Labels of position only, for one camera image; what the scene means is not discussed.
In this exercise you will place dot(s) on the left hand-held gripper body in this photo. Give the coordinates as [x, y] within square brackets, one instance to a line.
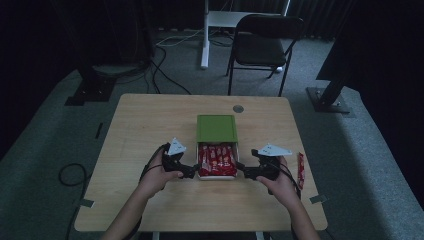
[173, 160]

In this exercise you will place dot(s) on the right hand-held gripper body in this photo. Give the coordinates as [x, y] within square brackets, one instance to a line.
[268, 163]

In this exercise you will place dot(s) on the red snack stick packet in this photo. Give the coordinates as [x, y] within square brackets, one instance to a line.
[210, 160]
[233, 163]
[226, 160]
[301, 170]
[203, 160]
[218, 160]

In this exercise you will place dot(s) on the white box tray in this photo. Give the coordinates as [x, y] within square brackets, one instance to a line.
[216, 177]

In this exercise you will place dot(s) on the green box sleeve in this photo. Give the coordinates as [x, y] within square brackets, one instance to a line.
[216, 128]

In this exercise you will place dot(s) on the person's left hand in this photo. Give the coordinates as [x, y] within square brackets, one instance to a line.
[156, 180]

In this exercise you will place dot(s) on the person's right hand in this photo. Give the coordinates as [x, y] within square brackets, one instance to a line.
[281, 188]

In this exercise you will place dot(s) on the round grey table grommet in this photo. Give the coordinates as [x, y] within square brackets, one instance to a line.
[238, 108]

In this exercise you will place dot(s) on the grey tape piece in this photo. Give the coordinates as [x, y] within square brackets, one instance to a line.
[86, 202]
[318, 199]

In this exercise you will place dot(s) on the black floor tape strip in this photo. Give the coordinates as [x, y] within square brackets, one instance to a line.
[99, 130]

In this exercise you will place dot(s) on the black slanted stand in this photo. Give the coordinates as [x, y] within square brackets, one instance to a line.
[328, 96]

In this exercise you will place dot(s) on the round grey stand base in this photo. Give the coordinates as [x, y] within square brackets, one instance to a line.
[116, 70]

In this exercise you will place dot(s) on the black folding chair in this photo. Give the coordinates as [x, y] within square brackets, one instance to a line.
[260, 46]

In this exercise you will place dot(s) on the dark curtain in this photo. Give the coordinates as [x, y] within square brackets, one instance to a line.
[313, 16]

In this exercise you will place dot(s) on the black stand with base plate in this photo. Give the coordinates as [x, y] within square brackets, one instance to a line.
[91, 90]

